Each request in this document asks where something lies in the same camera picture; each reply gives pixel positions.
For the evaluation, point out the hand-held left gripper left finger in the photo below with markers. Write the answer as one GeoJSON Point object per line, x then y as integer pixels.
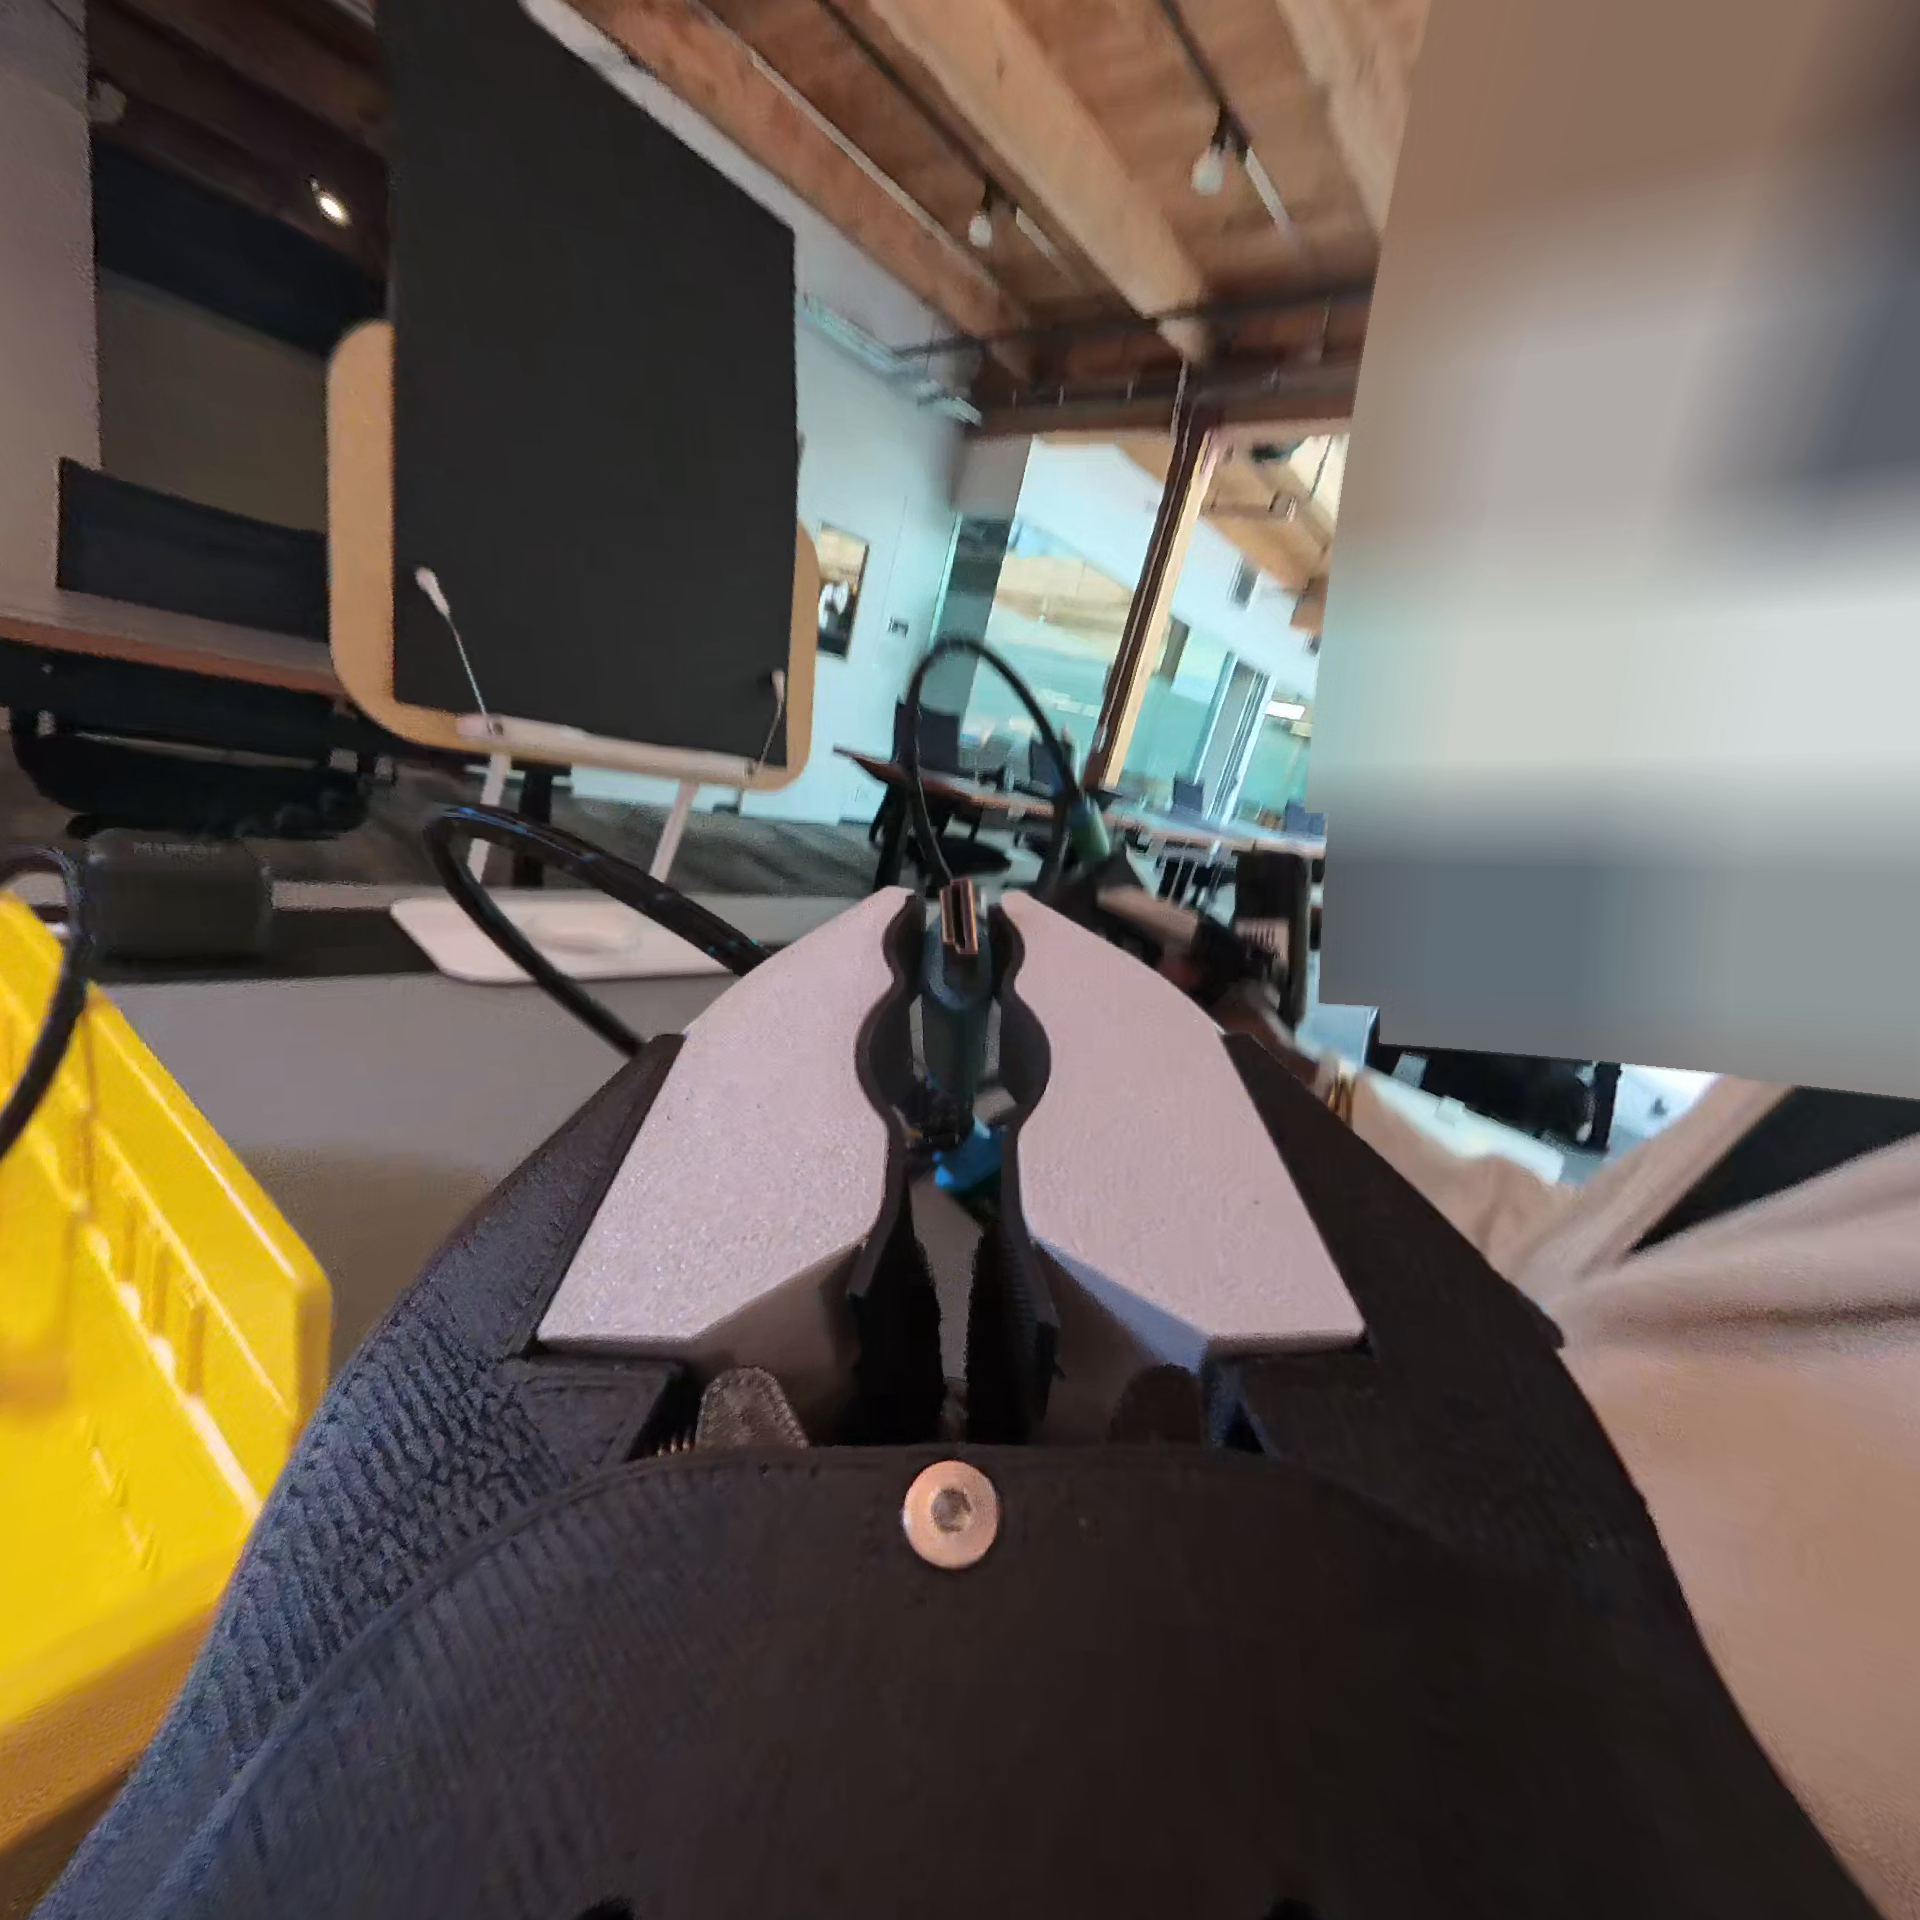
{"type": "Point", "coordinates": [734, 1185]}

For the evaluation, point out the black desk screen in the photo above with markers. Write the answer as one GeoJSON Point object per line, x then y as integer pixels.
{"type": "Point", "coordinates": [195, 556]}

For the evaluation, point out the black office chair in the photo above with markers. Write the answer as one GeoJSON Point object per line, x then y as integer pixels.
{"type": "Point", "coordinates": [195, 780]}

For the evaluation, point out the wooden desk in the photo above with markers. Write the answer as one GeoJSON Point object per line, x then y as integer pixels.
{"type": "Point", "coordinates": [991, 792]}

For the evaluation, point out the yellow plastic bin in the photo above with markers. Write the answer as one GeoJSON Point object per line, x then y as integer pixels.
{"type": "Point", "coordinates": [135, 1276]}

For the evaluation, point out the dark desk mat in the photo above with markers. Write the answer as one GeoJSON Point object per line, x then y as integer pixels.
{"type": "Point", "coordinates": [329, 944]}

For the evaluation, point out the framed wall picture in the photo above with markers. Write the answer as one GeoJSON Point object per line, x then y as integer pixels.
{"type": "Point", "coordinates": [839, 593]}

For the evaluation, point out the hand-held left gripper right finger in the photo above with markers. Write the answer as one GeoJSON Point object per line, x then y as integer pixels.
{"type": "Point", "coordinates": [1170, 1185]}

